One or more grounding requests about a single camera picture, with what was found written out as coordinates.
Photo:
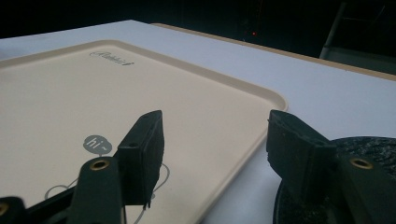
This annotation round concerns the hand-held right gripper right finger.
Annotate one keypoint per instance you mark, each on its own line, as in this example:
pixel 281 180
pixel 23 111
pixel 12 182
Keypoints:
pixel 311 155

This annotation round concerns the grey metal stand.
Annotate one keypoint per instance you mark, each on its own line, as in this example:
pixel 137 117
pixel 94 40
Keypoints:
pixel 358 46

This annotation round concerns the beige plastic tray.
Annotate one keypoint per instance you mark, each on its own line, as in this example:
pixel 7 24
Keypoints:
pixel 93 102

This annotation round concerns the black speckled round plate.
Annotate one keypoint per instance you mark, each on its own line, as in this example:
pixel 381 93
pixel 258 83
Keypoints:
pixel 373 149

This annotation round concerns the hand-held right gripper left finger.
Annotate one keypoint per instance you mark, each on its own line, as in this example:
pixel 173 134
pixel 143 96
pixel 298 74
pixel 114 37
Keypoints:
pixel 140 155

